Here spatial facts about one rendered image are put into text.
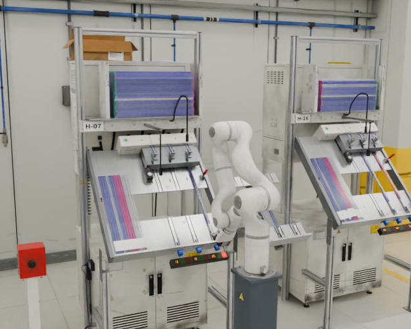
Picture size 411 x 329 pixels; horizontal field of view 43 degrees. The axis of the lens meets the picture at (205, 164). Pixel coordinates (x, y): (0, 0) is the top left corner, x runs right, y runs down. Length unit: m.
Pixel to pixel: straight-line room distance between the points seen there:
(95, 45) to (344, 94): 1.74
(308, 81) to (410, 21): 2.11
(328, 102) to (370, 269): 1.29
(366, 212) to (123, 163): 1.61
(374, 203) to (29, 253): 2.20
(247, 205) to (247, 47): 2.90
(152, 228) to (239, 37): 2.66
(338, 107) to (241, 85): 1.51
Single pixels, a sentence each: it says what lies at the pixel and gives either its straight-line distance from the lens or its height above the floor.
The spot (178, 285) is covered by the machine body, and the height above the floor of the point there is 0.36.
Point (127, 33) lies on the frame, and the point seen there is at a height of 1.87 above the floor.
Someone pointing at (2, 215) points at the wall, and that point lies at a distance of 4.63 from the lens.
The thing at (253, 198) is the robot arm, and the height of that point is 1.09.
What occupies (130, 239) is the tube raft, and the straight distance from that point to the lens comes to 2.81.
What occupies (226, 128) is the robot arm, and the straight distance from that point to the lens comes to 2.57.
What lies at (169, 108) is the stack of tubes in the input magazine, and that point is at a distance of 3.17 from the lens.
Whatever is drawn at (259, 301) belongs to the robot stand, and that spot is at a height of 0.58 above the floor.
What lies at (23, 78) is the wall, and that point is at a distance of 4.49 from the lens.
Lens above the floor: 1.67
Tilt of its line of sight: 10 degrees down
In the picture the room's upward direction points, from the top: straight up
